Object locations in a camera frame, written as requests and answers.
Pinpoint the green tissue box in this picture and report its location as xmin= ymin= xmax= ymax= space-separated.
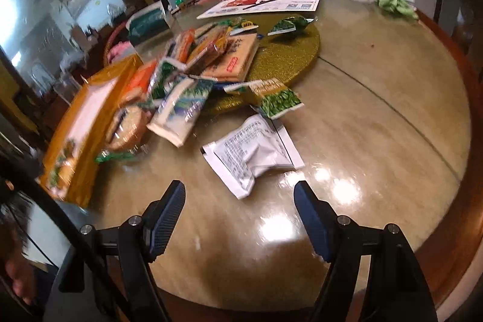
xmin=125 ymin=2 xmax=169 ymax=46

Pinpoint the white green rice cracker bag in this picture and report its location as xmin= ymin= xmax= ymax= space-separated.
xmin=146 ymin=75 xmax=215 ymax=147

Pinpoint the small green yellow packet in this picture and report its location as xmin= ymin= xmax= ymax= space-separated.
xmin=218 ymin=17 xmax=259 ymax=37

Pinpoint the printed paper sheet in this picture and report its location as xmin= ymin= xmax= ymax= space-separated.
xmin=197 ymin=0 xmax=320 ymax=20

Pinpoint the square cracker pack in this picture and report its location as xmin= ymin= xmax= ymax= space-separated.
xmin=200 ymin=33 xmax=260 ymax=82

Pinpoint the green peas garlic packet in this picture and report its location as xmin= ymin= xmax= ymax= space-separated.
xmin=223 ymin=78 xmax=304 ymax=120

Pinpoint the green cloth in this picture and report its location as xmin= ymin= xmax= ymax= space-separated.
xmin=375 ymin=0 xmax=418 ymax=20

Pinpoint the green pea packet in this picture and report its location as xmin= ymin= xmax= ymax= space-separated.
xmin=267 ymin=15 xmax=314 ymax=36

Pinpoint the person's hand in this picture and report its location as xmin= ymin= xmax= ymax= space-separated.
xmin=1 ymin=218 xmax=35 ymax=305

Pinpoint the white snack packet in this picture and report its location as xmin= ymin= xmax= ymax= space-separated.
xmin=201 ymin=114 xmax=305 ymax=199

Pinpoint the orange snack packet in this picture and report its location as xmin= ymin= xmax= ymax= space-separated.
xmin=119 ymin=60 xmax=157 ymax=106

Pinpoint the round cracker packet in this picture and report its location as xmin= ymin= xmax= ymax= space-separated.
xmin=95 ymin=105 xmax=151 ymax=164

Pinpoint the gold glitter turntable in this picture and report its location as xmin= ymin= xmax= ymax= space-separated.
xmin=200 ymin=13 xmax=321 ymax=116

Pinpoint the orange snack box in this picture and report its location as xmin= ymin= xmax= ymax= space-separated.
xmin=39 ymin=55 xmax=142 ymax=208

